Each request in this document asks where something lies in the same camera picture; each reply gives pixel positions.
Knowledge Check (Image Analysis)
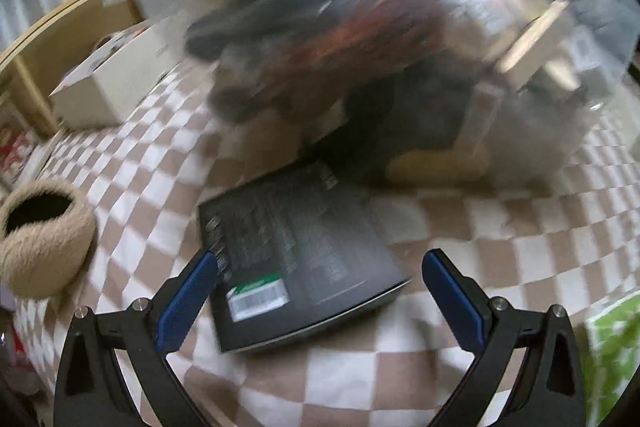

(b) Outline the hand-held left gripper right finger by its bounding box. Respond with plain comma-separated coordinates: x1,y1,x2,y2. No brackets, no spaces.
421,248,586,427

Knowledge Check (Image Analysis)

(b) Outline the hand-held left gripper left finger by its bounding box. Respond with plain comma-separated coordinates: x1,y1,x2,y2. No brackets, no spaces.
52,251,221,427

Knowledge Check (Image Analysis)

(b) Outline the black box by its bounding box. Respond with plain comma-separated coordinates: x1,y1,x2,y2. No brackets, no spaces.
197,159,412,354

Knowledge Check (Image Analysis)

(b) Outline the clear plastic storage container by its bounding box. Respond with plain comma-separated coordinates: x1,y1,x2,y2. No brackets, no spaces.
102,0,636,190

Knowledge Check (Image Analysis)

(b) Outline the wooden block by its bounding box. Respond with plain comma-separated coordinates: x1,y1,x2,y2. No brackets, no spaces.
495,0,573,88

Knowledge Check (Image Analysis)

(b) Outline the yellow plastic bag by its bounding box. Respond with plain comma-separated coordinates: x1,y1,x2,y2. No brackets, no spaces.
385,144,492,188

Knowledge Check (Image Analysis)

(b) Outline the checkered bed sheet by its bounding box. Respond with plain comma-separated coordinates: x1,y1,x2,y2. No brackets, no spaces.
0,57,640,427

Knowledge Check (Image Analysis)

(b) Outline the beige furry bowl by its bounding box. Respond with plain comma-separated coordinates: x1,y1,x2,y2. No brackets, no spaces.
0,179,96,300

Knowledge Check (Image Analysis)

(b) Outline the green patterned packet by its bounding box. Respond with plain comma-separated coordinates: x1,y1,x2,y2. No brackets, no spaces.
584,291,640,425

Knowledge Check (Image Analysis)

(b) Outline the white cardboard box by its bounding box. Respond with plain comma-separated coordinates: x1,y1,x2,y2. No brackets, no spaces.
48,19,186,130

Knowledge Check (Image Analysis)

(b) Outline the red patterned item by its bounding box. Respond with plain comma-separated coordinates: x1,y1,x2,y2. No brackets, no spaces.
0,127,37,180

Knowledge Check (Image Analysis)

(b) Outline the orange brown hairpiece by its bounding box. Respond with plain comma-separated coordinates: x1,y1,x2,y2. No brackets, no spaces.
260,0,446,108

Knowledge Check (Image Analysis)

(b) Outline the wooden shelf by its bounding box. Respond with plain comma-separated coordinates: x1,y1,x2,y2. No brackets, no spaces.
0,0,146,138

